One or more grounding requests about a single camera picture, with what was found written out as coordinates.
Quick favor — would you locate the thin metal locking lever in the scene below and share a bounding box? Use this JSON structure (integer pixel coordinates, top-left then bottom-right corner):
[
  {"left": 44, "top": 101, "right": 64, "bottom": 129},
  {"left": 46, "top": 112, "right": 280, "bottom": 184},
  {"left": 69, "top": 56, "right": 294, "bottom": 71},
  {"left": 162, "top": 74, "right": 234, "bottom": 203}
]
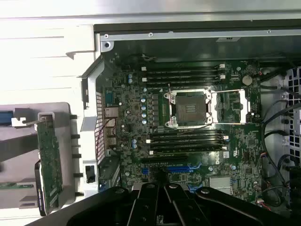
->
[{"left": 167, "top": 82, "right": 174, "bottom": 106}]

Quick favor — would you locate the red black twisted wire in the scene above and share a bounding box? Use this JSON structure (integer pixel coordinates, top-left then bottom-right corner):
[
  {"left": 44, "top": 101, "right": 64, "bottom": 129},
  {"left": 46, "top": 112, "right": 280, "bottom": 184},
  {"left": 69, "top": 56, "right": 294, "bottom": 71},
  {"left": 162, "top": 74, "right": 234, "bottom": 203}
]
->
[{"left": 95, "top": 117, "right": 116, "bottom": 148}]

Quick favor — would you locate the metal socket cover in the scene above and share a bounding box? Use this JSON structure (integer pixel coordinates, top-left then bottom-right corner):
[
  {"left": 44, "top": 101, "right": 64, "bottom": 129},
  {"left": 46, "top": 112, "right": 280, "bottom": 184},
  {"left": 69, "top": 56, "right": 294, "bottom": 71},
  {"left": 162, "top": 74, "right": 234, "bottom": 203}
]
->
[{"left": 210, "top": 89, "right": 252, "bottom": 125}]

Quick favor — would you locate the thin grey wire bundle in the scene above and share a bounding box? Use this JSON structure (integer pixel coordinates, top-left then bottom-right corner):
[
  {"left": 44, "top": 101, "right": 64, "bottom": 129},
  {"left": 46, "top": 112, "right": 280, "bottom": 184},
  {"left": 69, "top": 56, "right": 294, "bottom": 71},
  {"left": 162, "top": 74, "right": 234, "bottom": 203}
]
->
[{"left": 128, "top": 53, "right": 158, "bottom": 63}]

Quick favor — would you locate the perforated metal disk bay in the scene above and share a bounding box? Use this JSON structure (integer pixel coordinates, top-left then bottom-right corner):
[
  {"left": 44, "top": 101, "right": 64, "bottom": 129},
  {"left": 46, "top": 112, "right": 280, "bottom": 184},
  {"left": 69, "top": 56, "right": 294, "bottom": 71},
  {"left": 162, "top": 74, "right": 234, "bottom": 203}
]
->
[{"left": 281, "top": 66, "right": 301, "bottom": 163}]

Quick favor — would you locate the blue expansion slot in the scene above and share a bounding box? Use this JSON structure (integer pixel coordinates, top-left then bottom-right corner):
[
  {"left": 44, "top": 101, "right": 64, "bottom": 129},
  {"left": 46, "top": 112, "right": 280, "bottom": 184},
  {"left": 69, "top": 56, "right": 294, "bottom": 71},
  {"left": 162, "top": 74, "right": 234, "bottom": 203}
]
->
[{"left": 142, "top": 161, "right": 202, "bottom": 175}]

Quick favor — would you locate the silver finned chipset heatsink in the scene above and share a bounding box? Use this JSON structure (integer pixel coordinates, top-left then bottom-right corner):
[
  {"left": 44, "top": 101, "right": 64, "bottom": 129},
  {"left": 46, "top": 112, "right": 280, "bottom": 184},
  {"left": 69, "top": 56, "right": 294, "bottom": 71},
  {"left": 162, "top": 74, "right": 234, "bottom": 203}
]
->
[{"left": 209, "top": 176, "right": 233, "bottom": 189}]

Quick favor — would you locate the black open PC case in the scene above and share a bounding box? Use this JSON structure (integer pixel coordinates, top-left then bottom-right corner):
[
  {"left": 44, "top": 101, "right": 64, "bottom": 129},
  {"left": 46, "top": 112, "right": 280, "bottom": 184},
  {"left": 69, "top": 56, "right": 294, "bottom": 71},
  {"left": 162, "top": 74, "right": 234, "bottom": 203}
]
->
[{"left": 79, "top": 23, "right": 301, "bottom": 226}]

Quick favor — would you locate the green Dell motherboard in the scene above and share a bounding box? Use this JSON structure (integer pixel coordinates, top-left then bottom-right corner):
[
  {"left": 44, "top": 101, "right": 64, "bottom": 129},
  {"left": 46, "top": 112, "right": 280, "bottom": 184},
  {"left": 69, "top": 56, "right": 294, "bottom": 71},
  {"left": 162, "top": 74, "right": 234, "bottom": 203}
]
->
[{"left": 101, "top": 53, "right": 263, "bottom": 208}]

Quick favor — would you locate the RAM slot with black clips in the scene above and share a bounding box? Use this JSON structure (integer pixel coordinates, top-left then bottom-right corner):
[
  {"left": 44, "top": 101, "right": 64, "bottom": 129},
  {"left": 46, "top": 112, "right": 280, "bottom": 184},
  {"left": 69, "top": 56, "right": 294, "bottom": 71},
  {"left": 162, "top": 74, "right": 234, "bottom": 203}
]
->
[
  {"left": 146, "top": 81, "right": 222, "bottom": 87},
  {"left": 146, "top": 70, "right": 222, "bottom": 77},
  {"left": 150, "top": 130, "right": 224, "bottom": 137},
  {"left": 150, "top": 141, "right": 224, "bottom": 149}
]

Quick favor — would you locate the RAM slot with white clips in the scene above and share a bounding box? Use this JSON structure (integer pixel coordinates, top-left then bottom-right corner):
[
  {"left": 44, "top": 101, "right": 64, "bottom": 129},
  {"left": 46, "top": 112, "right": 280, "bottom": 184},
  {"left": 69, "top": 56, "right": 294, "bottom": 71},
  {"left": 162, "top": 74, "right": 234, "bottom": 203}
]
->
[
  {"left": 149, "top": 145, "right": 228, "bottom": 155},
  {"left": 141, "top": 74, "right": 227, "bottom": 82},
  {"left": 141, "top": 65, "right": 226, "bottom": 72},
  {"left": 146, "top": 135, "right": 230, "bottom": 144}
]

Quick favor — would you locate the grey parts rack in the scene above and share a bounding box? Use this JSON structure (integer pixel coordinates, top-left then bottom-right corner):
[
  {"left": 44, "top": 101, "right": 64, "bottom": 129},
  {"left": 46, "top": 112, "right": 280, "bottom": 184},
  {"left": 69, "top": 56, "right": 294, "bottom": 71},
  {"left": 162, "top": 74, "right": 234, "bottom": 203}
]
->
[{"left": 0, "top": 102, "right": 83, "bottom": 210}]

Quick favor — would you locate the green RAM stick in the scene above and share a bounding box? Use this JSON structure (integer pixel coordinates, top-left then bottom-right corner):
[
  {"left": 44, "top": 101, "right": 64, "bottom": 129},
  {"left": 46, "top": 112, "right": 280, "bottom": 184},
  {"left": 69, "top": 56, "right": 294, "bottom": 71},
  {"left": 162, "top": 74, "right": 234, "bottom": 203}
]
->
[{"left": 0, "top": 182, "right": 35, "bottom": 190}]

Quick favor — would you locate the black case lock tab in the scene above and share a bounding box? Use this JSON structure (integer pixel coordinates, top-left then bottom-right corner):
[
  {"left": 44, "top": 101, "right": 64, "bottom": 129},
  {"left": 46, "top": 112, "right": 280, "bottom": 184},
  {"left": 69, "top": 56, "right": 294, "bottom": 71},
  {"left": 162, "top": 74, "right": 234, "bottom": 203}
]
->
[{"left": 85, "top": 165, "right": 95, "bottom": 184}]

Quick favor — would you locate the black disk wire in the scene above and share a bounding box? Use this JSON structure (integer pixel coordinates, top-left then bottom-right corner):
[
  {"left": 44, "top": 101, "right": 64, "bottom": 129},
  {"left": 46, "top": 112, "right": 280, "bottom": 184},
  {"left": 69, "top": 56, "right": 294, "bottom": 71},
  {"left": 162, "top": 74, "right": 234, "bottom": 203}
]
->
[
  {"left": 262, "top": 100, "right": 301, "bottom": 137},
  {"left": 262, "top": 130, "right": 291, "bottom": 186}
]

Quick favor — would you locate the blue rear port connector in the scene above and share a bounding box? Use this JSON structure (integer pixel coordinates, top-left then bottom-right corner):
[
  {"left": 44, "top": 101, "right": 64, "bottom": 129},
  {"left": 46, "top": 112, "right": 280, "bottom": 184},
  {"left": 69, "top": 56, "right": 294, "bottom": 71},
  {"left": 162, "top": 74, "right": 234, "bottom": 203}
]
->
[{"left": 105, "top": 87, "right": 116, "bottom": 107}]

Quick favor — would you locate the white case wall sticker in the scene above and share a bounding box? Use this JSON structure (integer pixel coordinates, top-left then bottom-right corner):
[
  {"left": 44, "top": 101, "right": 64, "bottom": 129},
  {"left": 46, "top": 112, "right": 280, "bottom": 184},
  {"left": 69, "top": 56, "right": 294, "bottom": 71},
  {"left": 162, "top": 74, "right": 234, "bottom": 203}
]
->
[{"left": 215, "top": 36, "right": 242, "bottom": 43}]

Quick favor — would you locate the CPU socket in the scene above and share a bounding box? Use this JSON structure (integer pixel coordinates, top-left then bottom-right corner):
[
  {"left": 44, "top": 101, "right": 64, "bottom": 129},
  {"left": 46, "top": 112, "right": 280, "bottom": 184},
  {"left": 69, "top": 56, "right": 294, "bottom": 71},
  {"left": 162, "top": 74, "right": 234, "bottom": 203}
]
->
[{"left": 164, "top": 90, "right": 213, "bottom": 129}]

